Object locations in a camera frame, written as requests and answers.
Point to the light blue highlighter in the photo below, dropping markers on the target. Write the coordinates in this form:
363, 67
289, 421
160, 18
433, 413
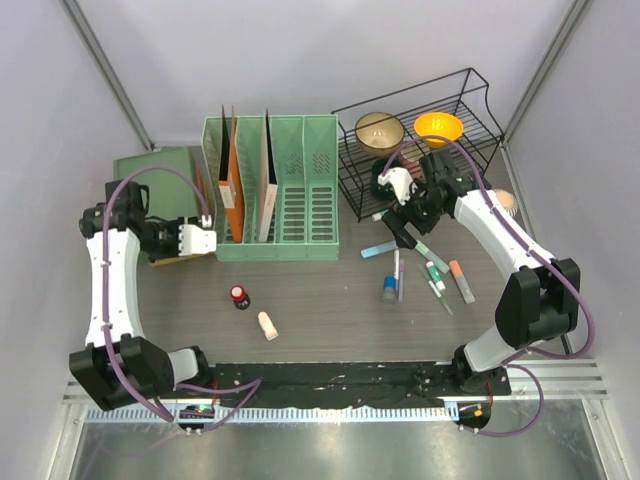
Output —
378, 249

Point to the white pen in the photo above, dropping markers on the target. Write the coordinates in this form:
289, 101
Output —
396, 259

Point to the pink mug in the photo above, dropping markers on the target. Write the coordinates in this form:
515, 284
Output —
409, 158

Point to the green file organizer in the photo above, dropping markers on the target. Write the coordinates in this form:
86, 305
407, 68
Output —
304, 222

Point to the white folder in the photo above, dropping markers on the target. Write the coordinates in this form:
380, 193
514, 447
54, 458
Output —
268, 185

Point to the green highlighter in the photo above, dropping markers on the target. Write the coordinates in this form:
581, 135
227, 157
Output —
427, 253

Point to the small green glue stick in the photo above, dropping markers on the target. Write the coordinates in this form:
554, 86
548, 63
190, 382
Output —
435, 276

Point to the orange folder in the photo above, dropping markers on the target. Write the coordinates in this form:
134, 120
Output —
229, 178

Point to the pink eraser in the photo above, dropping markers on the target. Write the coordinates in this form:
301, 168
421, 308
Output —
266, 324

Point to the white cable tray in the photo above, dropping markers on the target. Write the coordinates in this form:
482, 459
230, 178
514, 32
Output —
139, 414

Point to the blue grey bottle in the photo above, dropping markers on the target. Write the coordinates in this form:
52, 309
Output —
389, 290

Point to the red black stamp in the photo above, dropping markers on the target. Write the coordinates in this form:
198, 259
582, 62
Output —
240, 297

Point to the dark green mug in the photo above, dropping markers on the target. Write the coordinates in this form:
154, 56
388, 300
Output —
380, 192

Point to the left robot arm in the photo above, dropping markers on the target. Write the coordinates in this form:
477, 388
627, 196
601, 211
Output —
118, 365

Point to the green white glue stick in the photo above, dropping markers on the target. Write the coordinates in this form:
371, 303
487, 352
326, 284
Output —
378, 215

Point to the brown glass bowl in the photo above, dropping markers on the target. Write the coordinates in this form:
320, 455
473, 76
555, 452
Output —
379, 134

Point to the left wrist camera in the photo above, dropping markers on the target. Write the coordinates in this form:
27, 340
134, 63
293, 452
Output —
196, 236

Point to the orange highlighter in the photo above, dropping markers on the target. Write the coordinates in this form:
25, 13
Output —
461, 282

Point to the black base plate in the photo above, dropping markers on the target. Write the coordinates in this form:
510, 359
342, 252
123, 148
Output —
340, 385

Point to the drawer box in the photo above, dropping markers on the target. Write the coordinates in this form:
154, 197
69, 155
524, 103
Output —
161, 184

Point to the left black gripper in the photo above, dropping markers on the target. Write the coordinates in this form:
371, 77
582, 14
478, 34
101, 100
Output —
174, 252

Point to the green pen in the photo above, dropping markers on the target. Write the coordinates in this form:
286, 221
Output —
436, 292

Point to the striped ceramic mug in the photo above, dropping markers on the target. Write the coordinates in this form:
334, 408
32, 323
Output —
507, 201

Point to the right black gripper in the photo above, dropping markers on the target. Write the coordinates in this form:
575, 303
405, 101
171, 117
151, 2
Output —
399, 215

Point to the orange bowl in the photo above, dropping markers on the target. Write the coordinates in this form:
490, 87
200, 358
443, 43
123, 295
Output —
438, 126

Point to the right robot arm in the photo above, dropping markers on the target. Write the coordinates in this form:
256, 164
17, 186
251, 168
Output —
538, 303

